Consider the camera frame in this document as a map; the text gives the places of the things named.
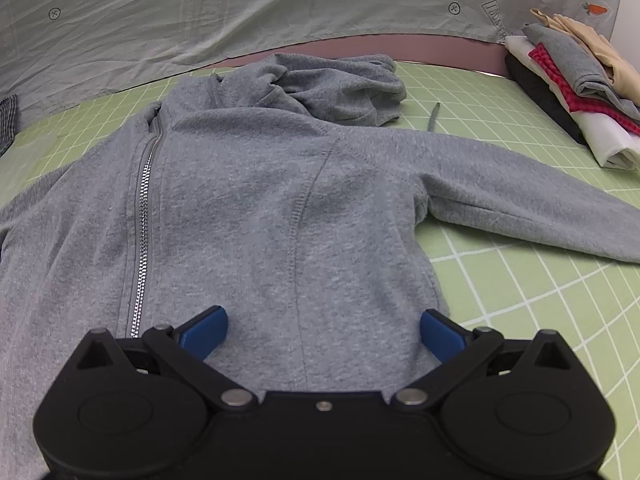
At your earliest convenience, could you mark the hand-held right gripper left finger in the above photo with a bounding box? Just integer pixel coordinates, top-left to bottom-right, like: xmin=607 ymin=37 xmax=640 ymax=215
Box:
xmin=70 ymin=306 xmax=258 ymax=412

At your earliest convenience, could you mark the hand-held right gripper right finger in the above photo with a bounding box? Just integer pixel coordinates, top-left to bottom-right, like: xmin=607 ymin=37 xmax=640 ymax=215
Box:
xmin=391 ymin=309 xmax=581 ymax=412

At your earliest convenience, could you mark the grey zip hoodie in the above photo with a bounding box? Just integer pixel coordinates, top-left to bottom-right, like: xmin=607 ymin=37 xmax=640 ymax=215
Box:
xmin=0 ymin=52 xmax=640 ymax=403

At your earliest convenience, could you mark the stack of folded clothes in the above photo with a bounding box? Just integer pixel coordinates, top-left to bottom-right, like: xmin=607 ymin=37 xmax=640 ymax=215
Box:
xmin=504 ymin=34 xmax=640 ymax=171

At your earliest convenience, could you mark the green grid sheet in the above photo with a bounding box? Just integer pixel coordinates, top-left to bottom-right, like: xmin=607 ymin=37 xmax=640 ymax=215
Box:
xmin=0 ymin=57 xmax=640 ymax=480

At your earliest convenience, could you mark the folded red checked garment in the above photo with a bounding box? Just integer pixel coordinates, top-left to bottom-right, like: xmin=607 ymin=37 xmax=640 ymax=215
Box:
xmin=529 ymin=42 xmax=640 ymax=136

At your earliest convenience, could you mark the pink board edge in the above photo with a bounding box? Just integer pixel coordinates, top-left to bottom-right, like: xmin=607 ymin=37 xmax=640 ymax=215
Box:
xmin=220 ymin=32 xmax=516 ymax=78

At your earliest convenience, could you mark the blue plaid shirt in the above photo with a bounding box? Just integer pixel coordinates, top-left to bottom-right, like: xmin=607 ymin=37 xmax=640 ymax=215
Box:
xmin=0 ymin=94 xmax=20 ymax=156

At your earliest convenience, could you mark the folded grey garment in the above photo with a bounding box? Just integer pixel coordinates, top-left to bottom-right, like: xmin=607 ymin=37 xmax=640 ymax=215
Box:
xmin=522 ymin=22 xmax=640 ymax=121

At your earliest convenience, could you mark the folded beige garment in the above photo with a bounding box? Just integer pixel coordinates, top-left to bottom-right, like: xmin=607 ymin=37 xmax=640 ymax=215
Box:
xmin=530 ymin=7 xmax=640 ymax=106

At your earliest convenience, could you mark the grey carrot printed sheet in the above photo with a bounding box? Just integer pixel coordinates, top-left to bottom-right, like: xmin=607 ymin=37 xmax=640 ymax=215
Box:
xmin=0 ymin=0 xmax=626 ymax=111

